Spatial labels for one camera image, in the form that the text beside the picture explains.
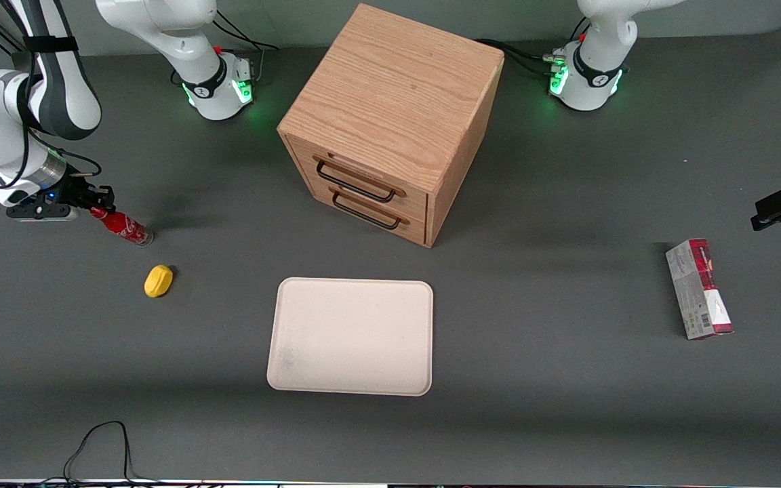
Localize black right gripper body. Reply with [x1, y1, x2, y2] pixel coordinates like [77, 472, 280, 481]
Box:
[41, 169, 97, 208]

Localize red coke bottle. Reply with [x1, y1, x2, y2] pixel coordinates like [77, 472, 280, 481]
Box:
[91, 207, 155, 247]

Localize beige plastic tray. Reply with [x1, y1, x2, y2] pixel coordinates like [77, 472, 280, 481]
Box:
[266, 277, 434, 397]

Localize yellow toy lemon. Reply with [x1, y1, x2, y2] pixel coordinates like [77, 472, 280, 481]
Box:
[144, 264, 174, 299]

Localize red and grey carton box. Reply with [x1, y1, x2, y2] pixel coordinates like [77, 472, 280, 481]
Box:
[665, 238, 734, 341]

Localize wooden two-drawer cabinet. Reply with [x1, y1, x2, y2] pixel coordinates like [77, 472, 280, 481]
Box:
[277, 3, 505, 249]

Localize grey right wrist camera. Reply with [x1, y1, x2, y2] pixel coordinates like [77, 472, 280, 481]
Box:
[5, 195, 81, 222]

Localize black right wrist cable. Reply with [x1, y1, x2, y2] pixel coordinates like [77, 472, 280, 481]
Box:
[0, 71, 103, 192]

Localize black right arm base cables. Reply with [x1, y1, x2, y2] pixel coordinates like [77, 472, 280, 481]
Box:
[170, 14, 280, 87]

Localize black arm base cables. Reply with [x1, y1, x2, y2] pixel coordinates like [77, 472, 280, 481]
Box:
[170, 14, 280, 87]
[475, 17, 592, 79]

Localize thin black loose cable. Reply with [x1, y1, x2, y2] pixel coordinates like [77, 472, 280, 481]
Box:
[38, 420, 161, 485]

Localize black metal drawer handle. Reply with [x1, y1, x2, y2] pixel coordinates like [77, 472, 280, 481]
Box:
[313, 157, 406, 203]
[329, 188, 409, 230]

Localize black left arm base cables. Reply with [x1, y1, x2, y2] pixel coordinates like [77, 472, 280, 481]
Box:
[475, 17, 592, 79]

